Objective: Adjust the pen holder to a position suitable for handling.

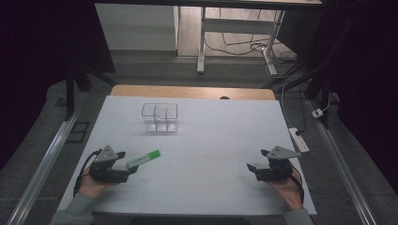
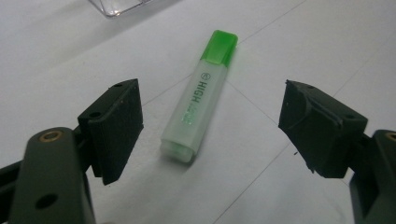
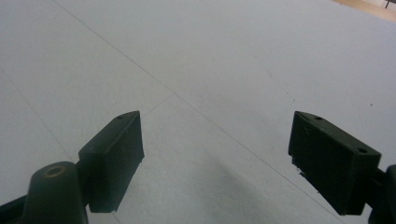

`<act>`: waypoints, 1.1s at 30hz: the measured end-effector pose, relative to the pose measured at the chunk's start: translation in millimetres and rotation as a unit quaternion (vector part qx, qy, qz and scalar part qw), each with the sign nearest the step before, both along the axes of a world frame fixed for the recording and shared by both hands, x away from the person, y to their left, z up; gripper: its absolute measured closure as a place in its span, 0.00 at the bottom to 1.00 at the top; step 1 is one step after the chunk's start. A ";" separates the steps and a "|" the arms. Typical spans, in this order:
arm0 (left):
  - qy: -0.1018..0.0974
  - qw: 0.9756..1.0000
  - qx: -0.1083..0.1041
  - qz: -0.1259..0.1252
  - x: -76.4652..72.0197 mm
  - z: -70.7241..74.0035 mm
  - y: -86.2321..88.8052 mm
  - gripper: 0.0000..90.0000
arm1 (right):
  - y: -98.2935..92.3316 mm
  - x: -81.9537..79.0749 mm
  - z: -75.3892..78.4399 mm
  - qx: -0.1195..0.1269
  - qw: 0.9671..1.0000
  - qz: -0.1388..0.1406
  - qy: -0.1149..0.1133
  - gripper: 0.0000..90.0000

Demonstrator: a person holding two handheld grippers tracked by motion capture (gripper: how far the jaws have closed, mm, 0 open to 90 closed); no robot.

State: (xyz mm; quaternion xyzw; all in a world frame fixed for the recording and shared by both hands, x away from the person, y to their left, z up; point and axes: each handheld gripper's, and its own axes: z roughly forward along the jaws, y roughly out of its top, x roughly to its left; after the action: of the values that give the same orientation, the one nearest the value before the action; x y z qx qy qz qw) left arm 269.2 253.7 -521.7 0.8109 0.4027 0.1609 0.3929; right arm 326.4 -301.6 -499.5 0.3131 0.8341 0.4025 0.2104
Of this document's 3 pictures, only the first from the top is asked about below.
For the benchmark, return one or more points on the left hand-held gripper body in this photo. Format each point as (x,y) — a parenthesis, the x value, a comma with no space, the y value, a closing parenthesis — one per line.
(106,168)

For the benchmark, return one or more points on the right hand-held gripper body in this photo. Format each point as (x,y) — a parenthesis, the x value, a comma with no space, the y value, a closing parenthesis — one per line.
(277,165)

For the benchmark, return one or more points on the green capped white marker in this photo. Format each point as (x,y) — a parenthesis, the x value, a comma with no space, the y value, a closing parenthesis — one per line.
(143,159)

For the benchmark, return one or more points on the person's left hand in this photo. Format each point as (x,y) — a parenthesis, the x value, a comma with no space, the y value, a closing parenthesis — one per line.
(92,187)

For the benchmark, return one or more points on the person's right hand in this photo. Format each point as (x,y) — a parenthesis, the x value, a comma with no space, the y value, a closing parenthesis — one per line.
(289,192)

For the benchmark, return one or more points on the white power strip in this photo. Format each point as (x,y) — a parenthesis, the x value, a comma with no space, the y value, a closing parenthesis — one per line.
(299,140)

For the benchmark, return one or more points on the dark floor socket plate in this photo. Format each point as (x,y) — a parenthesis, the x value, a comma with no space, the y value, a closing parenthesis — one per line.
(78,132)

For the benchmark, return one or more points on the white table cover sheet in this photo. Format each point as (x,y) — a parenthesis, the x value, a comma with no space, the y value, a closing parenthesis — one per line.
(212,140)

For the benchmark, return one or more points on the clear plastic divided organizer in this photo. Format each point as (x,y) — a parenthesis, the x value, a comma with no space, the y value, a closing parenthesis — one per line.
(160,117)

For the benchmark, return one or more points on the small white plug adapter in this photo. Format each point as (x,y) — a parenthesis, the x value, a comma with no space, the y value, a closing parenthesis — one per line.
(317,113)

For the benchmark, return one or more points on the wooden table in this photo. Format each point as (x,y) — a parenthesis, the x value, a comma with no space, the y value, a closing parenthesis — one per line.
(187,92)

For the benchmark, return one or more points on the dark curtain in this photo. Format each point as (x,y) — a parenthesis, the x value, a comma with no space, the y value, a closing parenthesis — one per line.
(37,47)
(363,78)

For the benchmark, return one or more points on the white cabinet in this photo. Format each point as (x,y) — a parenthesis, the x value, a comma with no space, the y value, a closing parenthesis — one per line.
(136,26)

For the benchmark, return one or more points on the aluminium rail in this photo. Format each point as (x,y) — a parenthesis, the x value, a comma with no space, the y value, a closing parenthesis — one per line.
(43,165)
(341,165)

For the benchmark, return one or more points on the white desk frame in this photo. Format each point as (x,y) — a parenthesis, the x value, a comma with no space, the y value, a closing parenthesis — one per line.
(237,25)

